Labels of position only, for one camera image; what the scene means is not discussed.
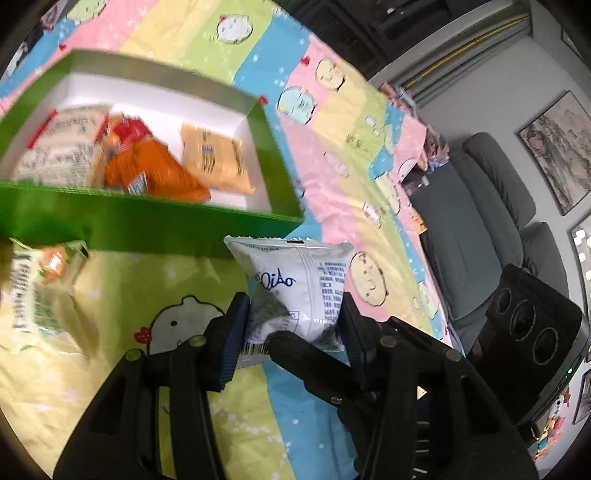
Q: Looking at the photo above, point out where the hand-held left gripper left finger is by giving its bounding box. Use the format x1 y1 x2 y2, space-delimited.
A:
53 292 252 480

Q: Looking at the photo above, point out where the red snack packet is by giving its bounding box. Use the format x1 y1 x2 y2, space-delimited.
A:
104 115 155 147

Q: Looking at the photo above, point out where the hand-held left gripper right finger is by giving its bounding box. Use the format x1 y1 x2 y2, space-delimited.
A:
339 295 539 480

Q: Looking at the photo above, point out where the beige snack packet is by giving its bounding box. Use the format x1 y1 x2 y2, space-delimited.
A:
13 104 112 186

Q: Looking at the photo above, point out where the yellow pipe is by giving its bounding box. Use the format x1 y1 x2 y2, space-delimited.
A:
401 14 532 89

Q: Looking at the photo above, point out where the white blue-print snack packet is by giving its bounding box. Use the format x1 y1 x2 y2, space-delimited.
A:
223 235 354 368

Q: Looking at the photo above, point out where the striped cartoon printed blanket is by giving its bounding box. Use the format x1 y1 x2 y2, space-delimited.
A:
0 0 457 480

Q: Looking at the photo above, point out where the framed wall picture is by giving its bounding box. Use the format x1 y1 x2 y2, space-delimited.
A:
568 217 591 326

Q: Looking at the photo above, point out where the colourful toy figure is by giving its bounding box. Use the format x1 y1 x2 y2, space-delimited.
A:
534 388 574 463

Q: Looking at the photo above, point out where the grey sofa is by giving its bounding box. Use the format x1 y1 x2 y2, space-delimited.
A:
406 131 570 361

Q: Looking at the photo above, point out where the orange snack packet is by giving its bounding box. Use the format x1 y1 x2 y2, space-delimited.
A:
99 136 213 205

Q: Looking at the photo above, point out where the yellow snack packet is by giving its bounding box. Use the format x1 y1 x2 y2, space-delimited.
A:
180 122 257 195

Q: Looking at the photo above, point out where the green cardboard box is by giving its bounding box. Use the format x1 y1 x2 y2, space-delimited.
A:
0 50 306 260

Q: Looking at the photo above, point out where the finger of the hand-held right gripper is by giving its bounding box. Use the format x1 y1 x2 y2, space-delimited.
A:
268 331 371 408

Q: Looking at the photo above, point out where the white green snack packet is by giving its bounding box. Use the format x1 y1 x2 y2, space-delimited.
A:
0 237 91 354

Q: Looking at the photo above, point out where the framed landscape painting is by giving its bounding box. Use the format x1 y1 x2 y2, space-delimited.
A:
516 90 591 217

